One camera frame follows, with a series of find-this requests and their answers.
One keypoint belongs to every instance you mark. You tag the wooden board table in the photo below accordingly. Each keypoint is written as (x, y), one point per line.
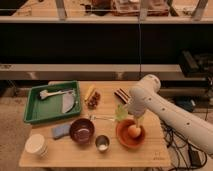
(65, 153)

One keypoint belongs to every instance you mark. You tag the purple bowl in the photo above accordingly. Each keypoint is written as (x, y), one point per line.
(81, 131)

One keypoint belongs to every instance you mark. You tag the blue sponge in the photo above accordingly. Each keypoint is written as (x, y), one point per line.
(60, 131)

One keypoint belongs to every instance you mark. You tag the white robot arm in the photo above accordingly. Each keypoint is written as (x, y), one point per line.
(144, 96)

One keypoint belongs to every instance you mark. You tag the brown grape cluster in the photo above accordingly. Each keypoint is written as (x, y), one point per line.
(94, 100)

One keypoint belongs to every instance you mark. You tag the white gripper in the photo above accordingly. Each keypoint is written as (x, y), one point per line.
(137, 108)

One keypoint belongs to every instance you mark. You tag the green lettuce toy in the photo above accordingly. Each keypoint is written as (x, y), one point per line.
(120, 113)

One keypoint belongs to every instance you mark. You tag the black box on shelf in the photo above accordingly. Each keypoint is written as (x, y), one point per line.
(198, 65)

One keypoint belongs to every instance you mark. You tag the green plastic tray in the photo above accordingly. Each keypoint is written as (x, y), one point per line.
(39, 111)

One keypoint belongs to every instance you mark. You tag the brown striped block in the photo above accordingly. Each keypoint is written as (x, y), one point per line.
(121, 94)

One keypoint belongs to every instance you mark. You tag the orange bowl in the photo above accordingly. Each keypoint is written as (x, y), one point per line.
(124, 136)

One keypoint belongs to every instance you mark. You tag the grey curved scraper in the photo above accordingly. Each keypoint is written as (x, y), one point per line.
(68, 102)

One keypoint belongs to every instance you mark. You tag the orange egg-shaped ball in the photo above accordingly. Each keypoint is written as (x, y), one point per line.
(134, 131)

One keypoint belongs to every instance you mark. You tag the black power adapter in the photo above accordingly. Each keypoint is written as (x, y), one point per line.
(194, 158)

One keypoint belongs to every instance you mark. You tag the small metal cup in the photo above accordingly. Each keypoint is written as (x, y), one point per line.
(102, 143)

